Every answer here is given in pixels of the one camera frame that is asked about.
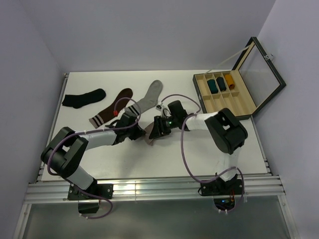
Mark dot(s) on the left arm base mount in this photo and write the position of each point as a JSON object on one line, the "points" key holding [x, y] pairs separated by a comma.
{"points": [[89, 201]]}

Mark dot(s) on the black sock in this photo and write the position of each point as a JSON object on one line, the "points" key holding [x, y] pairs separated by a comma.
{"points": [[78, 101]]}

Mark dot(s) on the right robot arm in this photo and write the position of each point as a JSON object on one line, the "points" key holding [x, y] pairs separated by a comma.
{"points": [[226, 130]]}

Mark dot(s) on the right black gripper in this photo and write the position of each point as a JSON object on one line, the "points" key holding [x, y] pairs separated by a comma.
{"points": [[158, 129]]}

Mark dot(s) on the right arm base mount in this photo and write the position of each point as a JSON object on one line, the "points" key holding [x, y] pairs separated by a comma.
{"points": [[229, 190]]}

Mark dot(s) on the dark blue rolled sock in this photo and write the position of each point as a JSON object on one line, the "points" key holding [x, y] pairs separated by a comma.
{"points": [[221, 84]]}

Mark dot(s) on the teal rolled sock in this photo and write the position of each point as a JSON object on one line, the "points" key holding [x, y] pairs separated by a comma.
{"points": [[212, 86]]}

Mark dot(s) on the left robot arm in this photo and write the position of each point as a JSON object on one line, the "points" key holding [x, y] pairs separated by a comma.
{"points": [[64, 153]]}

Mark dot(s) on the grey striped sock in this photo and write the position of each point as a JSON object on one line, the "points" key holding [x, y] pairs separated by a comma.
{"points": [[149, 101]]}

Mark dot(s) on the brown striped sock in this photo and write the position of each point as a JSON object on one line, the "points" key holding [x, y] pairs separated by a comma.
{"points": [[113, 109]]}

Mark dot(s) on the mustard rolled sock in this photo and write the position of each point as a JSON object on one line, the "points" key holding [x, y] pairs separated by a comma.
{"points": [[230, 82]]}

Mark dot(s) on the black compartment box with lid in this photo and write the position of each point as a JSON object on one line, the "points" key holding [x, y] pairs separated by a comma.
{"points": [[257, 82]]}

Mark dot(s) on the beige sock with red stripes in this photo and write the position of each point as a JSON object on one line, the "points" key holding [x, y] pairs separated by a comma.
{"points": [[148, 131]]}

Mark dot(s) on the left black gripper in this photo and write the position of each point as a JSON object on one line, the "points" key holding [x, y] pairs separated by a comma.
{"points": [[139, 132]]}

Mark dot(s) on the aluminium frame rail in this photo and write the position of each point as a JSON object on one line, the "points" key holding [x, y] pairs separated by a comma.
{"points": [[150, 189]]}

